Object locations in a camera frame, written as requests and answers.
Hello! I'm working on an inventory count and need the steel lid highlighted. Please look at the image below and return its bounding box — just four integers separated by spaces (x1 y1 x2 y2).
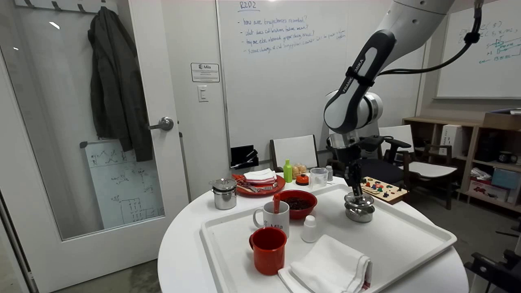
344 193 375 209

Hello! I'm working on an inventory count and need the small steel pot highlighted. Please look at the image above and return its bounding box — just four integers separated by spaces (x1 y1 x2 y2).
346 206 375 223

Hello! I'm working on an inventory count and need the white plastic tray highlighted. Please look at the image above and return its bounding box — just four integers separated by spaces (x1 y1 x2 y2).
199 184 458 293

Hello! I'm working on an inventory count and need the black office chair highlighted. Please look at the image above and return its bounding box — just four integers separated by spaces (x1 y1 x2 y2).
325 136 412 186

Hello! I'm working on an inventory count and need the clear measuring cup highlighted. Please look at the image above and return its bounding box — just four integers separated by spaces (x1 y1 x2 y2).
309 167 329 192

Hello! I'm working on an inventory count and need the wooden board with coloured pegs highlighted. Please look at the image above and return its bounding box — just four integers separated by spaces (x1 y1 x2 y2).
360 176 409 205

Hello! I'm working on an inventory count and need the wooden chair with white back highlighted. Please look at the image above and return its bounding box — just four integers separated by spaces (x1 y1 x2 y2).
269 134 320 174

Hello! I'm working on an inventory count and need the red bowl with beans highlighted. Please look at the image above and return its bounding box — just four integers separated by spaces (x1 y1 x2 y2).
280 190 318 221

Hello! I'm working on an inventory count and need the red plate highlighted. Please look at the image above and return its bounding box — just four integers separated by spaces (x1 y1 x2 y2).
232 173 287 197

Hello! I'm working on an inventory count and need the wooden armchair with white seat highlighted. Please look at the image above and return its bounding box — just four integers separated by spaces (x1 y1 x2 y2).
378 125 459 210

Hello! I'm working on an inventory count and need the small white bottle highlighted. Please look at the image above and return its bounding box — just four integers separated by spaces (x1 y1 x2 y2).
301 215 318 244

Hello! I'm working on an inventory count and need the folded red striped cloth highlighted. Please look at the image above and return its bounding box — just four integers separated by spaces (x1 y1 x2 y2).
243 168 278 186

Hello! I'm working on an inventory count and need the large whiteboard with blue writing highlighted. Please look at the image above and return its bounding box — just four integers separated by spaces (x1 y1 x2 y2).
215 0 427 164

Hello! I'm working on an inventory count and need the white mug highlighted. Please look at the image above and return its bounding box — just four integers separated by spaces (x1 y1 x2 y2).
253 201 290 239

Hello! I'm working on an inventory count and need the heap of cutlery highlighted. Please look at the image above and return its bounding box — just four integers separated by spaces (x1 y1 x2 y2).
235 179 279 193

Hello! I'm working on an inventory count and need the folded white cloth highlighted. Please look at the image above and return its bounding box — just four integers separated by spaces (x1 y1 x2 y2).
278 234 373 293

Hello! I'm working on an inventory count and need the wooden shelf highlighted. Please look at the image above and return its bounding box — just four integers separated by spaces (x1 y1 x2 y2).
402 116 521 213

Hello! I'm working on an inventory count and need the red mug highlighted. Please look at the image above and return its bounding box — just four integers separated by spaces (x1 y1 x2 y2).
249 227 288 276

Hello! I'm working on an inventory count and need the red and white box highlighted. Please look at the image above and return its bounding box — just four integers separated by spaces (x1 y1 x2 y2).
468 178 510 203

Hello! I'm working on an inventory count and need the whiteboard with green writing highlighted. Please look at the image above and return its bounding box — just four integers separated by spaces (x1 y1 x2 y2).
435 0 521 100

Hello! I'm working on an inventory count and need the cardboard box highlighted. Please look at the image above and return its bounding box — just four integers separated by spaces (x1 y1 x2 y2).
483 108 521 131

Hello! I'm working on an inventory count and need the blue box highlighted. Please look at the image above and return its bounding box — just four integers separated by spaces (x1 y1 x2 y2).
491 167 521 190

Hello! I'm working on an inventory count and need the black stand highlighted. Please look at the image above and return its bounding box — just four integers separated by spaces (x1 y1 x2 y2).
464 219 521 293

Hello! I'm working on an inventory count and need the white door with glass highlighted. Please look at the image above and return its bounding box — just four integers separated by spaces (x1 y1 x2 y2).
0 0 190 293

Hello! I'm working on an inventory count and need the small whiteboard with drawings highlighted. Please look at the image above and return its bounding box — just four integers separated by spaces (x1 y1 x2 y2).
79 138 166 231

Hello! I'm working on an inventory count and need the dark hanging coat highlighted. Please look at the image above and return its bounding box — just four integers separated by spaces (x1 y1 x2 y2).
87 6 154 163

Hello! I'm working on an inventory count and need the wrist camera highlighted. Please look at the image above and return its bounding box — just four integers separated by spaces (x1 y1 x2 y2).
357 136 385 153

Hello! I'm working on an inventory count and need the black wall holder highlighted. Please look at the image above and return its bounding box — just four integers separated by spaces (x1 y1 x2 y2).
230 144 260 170

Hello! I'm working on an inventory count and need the steel pot with handle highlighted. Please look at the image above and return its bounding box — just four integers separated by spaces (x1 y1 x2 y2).
209 178 238 211

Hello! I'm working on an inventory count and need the wall sign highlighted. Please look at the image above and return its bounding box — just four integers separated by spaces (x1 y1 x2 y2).
190 62 221 83

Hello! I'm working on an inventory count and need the silver door handle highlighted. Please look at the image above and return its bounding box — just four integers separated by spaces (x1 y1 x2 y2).
148 117 175 132

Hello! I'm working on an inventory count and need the coat hook rail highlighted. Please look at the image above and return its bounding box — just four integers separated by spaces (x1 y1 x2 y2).
14 0 119 13

